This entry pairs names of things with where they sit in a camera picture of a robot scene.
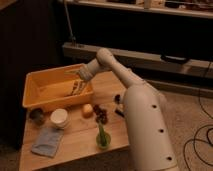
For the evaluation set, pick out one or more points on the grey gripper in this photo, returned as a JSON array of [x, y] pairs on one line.
[[86, 73]]

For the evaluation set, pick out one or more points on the yellow apple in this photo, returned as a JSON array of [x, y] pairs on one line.
[[87, 110]]

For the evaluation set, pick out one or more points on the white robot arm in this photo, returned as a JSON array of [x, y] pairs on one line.
[[149, 141]]

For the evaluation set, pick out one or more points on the white ceramic cup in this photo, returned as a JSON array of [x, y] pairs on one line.
[[59, 118]]

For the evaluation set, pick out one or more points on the small metal cup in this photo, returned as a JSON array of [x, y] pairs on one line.
[[37, 116]]

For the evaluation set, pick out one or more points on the yellow plastic bin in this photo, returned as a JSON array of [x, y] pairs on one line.
[[50, 89]]

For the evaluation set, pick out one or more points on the dark grape bunch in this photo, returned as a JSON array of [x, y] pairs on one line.
[[101, 114]]

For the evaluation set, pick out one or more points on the metal pole stand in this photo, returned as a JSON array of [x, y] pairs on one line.
[[72, 37]]

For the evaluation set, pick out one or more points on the black rectangular block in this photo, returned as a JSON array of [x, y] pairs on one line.
[[120, 113]]

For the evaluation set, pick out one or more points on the green vase with stem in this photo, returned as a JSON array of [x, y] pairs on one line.
[[103, 139]]

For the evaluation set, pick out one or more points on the blue folded cloth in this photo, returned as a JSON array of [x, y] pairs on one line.
[[47, 142]]

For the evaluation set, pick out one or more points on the black object on shelf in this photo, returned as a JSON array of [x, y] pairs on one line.
[[174, 59]]

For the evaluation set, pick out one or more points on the dish brush with handle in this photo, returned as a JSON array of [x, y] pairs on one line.
[[117, 98]]

